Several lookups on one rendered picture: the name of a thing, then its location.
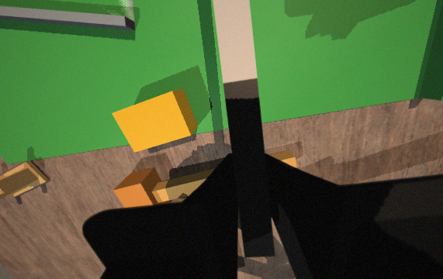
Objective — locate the green flat mat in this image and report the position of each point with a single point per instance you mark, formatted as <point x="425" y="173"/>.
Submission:
<point x="60" y="84"/>

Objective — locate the red putter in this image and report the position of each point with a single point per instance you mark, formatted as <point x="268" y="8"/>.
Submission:
<point x="240" y="84"/>

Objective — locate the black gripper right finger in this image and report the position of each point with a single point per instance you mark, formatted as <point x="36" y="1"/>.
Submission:
<point x="316" y="219"/>

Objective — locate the orange mallet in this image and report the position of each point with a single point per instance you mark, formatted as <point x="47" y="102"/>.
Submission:
<point x="144" y="187"/>

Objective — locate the yellow block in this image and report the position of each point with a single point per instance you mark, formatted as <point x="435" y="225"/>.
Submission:
<point x="159" y="120"/>

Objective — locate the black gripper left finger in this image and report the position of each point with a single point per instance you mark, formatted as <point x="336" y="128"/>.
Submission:
<point x="205" y="224"/>

